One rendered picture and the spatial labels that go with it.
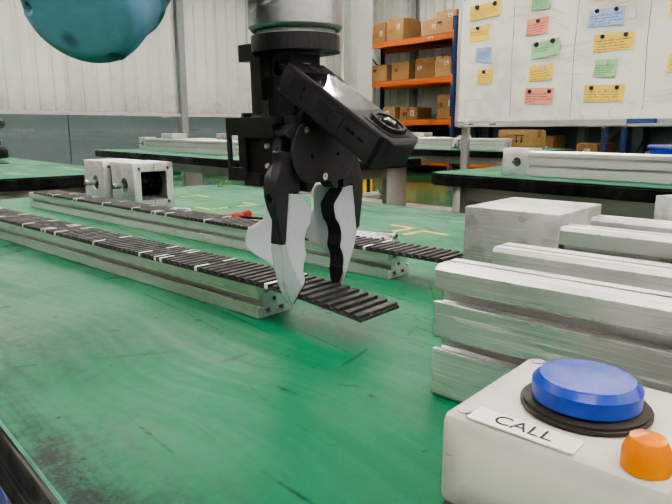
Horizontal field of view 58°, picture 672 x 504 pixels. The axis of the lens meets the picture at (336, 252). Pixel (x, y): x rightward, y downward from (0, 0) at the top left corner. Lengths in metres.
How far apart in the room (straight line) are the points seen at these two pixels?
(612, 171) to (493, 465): 1.89
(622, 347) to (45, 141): 11.49
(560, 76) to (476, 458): 3.44
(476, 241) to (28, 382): 0.38
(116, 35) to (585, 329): 0.31
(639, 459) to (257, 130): 0.37
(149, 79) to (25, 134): 2.50
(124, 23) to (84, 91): 11.56
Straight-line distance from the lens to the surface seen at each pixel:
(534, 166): 2.22
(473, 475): 0.25
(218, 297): 0.58
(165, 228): 1.00
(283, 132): 0.47
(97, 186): 1.45
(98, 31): 0.40
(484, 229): 0.57
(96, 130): 11.98
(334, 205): 0.51
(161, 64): 12.59
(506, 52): 3.82
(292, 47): 0.48
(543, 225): 0.54
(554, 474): 0.23
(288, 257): 0.47
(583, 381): 0.25
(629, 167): 2.08
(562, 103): 3.62
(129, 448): 0.35
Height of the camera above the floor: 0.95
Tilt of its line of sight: 12 degrees down
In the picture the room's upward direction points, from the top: straight up
